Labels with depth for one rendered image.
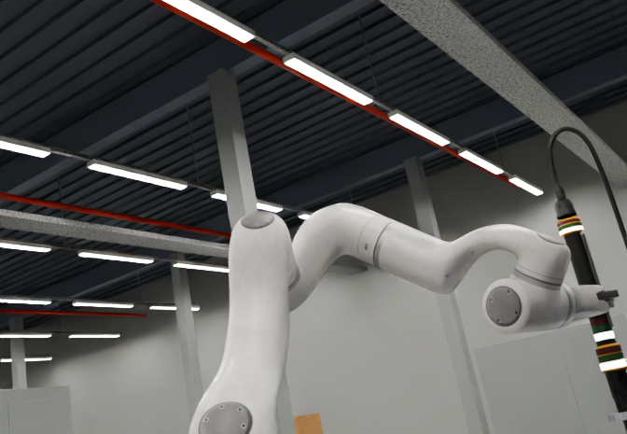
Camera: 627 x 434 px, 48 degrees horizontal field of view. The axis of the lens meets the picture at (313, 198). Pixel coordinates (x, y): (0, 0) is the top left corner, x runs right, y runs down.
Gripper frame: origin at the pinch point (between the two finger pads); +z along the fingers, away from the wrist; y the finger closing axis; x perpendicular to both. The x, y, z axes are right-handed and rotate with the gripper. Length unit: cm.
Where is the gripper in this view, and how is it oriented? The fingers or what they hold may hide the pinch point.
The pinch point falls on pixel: (594, 302)
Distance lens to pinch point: 141.4
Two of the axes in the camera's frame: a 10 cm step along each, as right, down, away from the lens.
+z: 7.1, 0.8, 7.0
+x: -1.9, -9.3, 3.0
